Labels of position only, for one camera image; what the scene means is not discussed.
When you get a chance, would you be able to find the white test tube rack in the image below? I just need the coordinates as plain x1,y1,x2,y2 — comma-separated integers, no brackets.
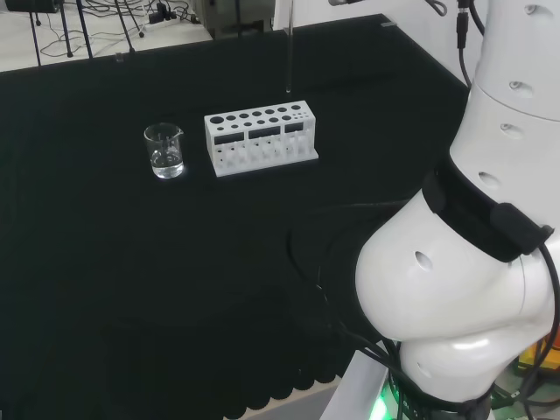
203,99,320,179

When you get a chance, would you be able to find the clear glass beaker with water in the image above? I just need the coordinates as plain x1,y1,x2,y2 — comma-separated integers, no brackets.
143,123,186,179

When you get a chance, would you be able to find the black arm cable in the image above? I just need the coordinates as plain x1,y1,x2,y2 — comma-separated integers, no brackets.
454,0,487,88

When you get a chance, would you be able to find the grey metal cabinet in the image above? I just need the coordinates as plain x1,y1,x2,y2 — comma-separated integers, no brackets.
194,0,277,40

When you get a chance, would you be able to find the black bench cable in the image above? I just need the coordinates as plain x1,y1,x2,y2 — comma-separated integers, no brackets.
286,200,403,377

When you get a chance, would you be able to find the black bench cloth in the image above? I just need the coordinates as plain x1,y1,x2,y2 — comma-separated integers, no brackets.
0,12,472,420

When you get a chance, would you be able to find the black strap cable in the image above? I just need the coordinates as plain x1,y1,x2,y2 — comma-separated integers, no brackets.
515,244,560,420

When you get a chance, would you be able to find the clear glass rod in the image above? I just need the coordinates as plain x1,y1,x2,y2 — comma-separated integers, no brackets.
284,0,294,94

